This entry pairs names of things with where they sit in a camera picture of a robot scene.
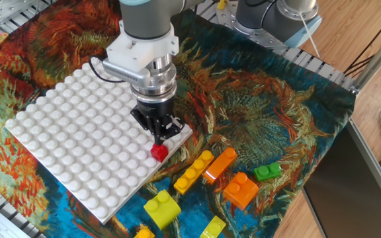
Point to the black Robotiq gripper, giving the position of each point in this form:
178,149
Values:
154,110

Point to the small red block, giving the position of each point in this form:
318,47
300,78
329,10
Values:
159,152

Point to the white studded baseplate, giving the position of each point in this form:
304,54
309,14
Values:
88,142

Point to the slim orange sloped block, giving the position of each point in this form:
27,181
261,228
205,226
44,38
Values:
218,167

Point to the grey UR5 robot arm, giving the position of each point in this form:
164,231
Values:
144,20

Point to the slim yellow four-stud block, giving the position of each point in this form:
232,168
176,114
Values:
192,173

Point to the white and silver wrist adapter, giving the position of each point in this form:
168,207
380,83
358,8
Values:
141,59

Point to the large lime two-stud block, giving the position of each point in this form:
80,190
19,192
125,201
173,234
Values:
162,210

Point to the orange two-stud block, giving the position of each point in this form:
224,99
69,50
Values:
241,191

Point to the large yellow four-stud block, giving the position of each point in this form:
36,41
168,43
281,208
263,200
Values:
144,233

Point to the small lime single-stud block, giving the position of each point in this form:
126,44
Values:
213,228

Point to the small green two-stud block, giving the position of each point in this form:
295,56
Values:
267,172

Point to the colourful sunflower pattern rug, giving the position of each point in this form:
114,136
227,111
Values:
293,115

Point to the small yellow object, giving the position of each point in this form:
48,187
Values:
221,4

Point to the white zip tie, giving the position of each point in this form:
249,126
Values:
309,34

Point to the perforated metal plate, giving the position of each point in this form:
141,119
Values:
8,10

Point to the black monitor panel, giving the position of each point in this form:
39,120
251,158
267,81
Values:
349,191

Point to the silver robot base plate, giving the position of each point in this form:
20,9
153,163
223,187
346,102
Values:
263,40

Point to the aluminium frame beam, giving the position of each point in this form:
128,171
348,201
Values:
375,63

